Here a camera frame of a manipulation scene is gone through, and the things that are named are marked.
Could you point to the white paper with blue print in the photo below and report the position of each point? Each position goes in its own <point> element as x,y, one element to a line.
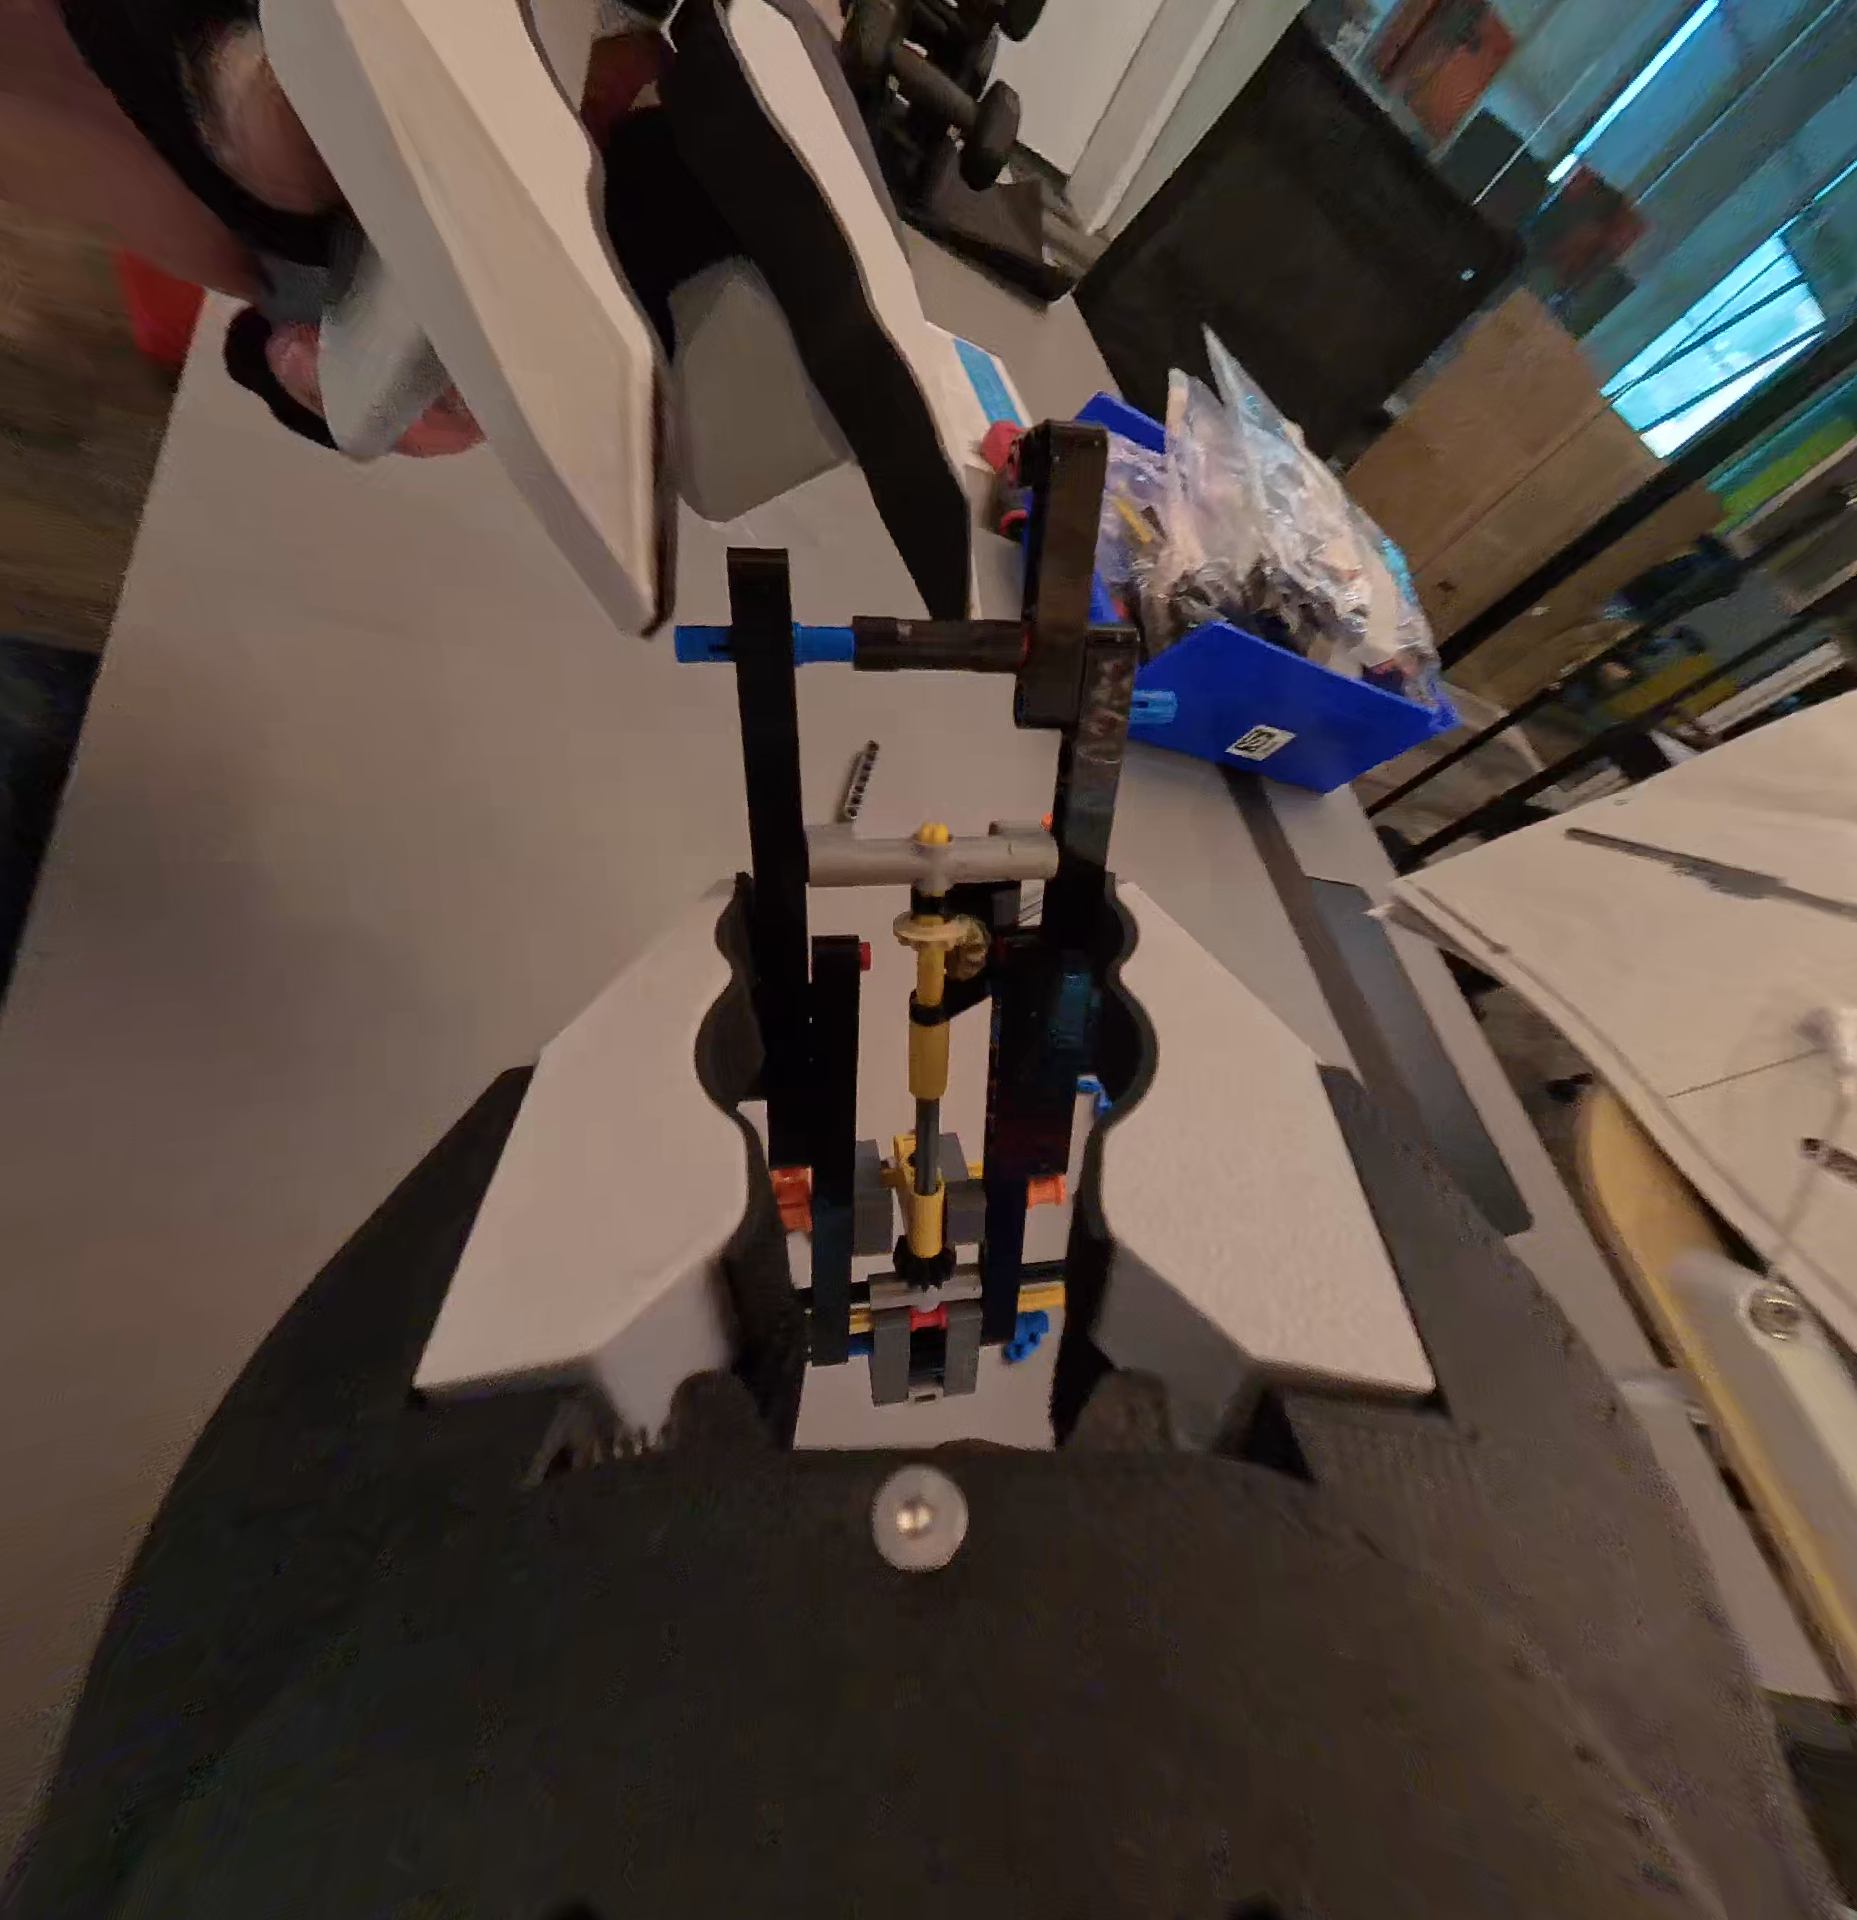
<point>988,382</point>

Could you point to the white metal bracket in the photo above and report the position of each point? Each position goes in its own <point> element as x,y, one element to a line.
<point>1754,1351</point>

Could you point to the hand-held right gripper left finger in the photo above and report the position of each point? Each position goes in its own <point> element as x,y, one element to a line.
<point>598,1184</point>

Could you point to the brown cardboard sheet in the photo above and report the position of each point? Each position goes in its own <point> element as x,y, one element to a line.
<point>1527,480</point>

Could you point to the black lego technic assembly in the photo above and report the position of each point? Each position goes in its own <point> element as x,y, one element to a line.
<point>762,749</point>

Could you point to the black dumbbell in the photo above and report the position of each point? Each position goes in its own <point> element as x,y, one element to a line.
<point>942,105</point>

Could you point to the black panel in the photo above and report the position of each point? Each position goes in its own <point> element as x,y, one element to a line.
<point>1287,239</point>

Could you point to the grey lego beam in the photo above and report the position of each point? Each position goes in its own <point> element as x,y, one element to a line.
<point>862,781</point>

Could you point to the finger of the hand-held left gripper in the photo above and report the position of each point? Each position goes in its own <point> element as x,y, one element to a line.
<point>493,285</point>
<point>832,285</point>

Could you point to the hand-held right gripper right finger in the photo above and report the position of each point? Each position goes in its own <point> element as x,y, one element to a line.
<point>1259,1200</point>

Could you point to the red container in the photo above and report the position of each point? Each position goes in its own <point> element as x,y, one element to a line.
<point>155,314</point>

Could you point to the person's left hand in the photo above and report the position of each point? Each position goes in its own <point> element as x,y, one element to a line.
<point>74,152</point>

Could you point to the wooden board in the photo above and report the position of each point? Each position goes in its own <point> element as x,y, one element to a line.
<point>1632,1200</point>

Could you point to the clear bag of lego pieces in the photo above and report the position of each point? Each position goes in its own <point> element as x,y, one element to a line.
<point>1259,556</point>

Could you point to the blue plastic bin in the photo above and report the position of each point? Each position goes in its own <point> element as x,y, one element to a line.
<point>1287,712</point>

